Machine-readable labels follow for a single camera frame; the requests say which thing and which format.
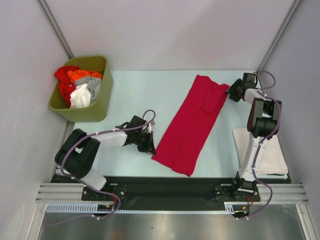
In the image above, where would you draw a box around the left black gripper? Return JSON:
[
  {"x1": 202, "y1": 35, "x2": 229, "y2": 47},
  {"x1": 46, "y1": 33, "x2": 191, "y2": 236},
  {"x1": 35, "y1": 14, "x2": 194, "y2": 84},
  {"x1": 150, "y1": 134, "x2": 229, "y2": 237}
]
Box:
[{"x1": 133, "y1": 130, "x2": 157, "y2": 155}]

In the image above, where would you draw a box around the crimson red t shirt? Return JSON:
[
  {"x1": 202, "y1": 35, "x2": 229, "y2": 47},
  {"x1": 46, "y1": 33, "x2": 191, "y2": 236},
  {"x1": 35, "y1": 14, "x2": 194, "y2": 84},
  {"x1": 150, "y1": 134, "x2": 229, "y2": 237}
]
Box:
[{"x1": 151, "y1": 75, "x2": 230, "y2": 177}]

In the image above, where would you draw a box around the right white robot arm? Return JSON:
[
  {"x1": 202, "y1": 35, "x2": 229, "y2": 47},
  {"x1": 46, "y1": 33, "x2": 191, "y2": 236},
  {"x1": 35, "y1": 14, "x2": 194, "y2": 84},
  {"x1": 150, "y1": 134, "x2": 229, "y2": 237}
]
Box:
[{"x1": 226, "y1": 72, "x2": 282, "y2": 201}]

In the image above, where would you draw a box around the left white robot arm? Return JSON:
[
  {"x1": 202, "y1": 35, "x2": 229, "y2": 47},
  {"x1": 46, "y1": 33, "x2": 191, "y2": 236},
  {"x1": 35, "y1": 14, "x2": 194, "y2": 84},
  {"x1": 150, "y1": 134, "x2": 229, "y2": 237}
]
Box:
[{"x1": 54, "y1": 115, "x2": 156, "y2": 200}]

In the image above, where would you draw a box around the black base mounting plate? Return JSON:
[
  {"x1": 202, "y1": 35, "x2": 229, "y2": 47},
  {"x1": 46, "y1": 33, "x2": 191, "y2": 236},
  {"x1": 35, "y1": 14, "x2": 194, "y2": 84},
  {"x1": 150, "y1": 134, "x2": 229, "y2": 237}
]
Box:
[{"x1": 49, "y1": 174, "x2": 293, "y2": 212}]

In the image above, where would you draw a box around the grey t shirt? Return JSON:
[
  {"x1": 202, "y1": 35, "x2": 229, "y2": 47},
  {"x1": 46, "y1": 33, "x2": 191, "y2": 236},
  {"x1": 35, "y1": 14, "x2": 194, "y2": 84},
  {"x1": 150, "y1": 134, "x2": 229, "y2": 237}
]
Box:
[{"x1": 74, "y1": 76, "x2": 102, "y2": 105}]

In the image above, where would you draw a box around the white t shirt in bin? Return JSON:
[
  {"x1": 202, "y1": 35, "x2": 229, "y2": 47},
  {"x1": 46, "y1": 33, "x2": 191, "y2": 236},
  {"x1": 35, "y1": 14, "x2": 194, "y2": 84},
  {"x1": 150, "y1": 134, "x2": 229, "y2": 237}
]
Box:
[{"x1": 70, "y1": 83, "x2": 92, "y2": 109}]

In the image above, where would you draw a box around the folded white t shirt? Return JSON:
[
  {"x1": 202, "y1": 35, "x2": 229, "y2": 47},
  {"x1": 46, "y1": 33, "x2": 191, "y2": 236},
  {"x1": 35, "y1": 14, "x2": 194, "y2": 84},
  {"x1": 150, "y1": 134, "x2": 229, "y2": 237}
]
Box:
[{"x1": 232, "y1": 127, "x2": 288, "y2": 177}]

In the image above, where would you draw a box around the olive green plastic bin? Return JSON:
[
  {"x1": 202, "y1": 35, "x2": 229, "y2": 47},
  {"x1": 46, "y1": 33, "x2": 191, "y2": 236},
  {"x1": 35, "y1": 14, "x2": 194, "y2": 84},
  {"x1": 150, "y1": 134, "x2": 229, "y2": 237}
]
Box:
[{"x1": 48, "y1": 55, "x2": 113, "y2": 123}]

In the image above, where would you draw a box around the orange t shirt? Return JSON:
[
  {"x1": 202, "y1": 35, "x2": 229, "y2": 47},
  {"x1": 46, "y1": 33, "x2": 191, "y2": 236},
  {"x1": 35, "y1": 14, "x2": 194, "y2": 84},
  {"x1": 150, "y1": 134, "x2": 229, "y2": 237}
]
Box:
[{"x1": 67, "y1": 69, "x2": 103, "y2": 84}]

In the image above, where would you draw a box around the bright red t shirt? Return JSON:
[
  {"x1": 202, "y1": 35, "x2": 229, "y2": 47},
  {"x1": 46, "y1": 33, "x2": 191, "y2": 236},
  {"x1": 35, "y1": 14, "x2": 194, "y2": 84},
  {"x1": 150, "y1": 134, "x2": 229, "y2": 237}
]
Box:
[{"x1": 54, "y1": 65, "x2": 80, "y2": 107}]

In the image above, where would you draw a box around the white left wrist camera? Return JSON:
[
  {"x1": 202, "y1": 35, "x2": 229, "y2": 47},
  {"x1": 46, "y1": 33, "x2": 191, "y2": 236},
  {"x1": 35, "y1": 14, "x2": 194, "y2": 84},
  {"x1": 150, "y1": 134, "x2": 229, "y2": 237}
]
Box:
[{"x1": 147, "y1": 120, "x2": 155, "y2": 133}]

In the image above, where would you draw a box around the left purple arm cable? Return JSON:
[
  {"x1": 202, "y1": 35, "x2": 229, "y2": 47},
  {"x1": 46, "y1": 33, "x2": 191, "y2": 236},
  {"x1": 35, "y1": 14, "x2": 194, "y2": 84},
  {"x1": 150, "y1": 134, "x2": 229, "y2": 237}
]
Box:
[{"x1": 47, "y1": 109, "x2": 157, "y2": 227}]

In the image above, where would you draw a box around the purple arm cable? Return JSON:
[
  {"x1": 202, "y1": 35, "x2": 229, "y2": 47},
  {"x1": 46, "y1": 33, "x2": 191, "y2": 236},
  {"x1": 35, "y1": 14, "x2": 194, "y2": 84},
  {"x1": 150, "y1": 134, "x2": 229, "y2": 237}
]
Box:
[
  {"x1": 234, "y1": 70, "x2": 282, "y2": 221},
  {"x1": 47, "y1": 109, "x2": 157, "y2": 227}
]

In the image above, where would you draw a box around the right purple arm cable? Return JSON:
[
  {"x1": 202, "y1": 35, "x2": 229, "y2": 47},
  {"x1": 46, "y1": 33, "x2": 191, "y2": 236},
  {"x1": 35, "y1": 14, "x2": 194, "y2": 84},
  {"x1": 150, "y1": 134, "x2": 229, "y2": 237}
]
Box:
[{"x1": 234, "y1": 70, "x2": 282, "y2": 221}]

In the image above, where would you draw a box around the left aluminium frame rail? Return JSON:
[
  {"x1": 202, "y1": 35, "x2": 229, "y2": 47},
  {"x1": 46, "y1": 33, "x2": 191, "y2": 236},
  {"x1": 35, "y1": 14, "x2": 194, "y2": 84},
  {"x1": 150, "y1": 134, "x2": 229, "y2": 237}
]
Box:
[{"x1": 35, "y1": 183, "x2": 84, "y2": 203}]

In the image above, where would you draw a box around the aluminium frame rail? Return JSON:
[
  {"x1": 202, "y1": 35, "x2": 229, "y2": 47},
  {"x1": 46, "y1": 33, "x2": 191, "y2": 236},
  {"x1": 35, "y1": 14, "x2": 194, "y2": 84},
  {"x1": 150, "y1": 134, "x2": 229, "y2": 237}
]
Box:
[
  {"x1": 257, "y1": 183, "x2": 309, "y2": 205},
  {"x1": 35, "y1": 183, "x2": 84, "y2": 203}
]

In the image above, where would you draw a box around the right corner aluminium post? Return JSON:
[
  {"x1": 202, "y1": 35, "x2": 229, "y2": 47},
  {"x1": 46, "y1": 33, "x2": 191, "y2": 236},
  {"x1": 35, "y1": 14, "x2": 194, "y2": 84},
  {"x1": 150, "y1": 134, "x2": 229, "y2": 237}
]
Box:
[{"x1": 256, "y1": 0, "x2": 304, "y2": 72}]

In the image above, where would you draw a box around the corner aluminium post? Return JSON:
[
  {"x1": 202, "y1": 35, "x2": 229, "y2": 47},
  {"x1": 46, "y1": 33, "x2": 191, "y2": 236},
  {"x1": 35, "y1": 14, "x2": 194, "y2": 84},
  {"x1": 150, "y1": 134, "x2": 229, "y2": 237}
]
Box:
[
  {"x1": 256, "y1": 0, "x2": 304, "y2": 72},
  {"x1": 36, "y1": 0, "x2": 75, "y2": 59}
]

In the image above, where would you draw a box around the white slotted cable duct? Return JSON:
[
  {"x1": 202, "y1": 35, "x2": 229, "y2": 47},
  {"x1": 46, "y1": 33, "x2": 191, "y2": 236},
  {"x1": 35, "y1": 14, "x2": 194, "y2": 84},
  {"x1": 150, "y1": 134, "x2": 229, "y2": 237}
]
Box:
[{"x1": 45, "y1": 202, "x2": 249, "y2": 215}]

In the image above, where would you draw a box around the right aluminium frame rail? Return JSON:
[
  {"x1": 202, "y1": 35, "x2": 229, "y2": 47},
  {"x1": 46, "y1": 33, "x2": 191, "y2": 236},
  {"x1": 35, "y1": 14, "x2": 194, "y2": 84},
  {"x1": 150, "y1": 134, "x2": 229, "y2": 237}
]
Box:
[{"x1": 257, "y1": 183, "x2": 309, "y2": 205}]

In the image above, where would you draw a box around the left corner aluminium post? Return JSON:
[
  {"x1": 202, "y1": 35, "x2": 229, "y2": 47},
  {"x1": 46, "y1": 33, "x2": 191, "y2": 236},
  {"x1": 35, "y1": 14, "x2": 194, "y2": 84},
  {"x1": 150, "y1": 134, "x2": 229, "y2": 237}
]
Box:
[{"x1": 36, "y1": 0, "x2": 75, "y2": 59}]

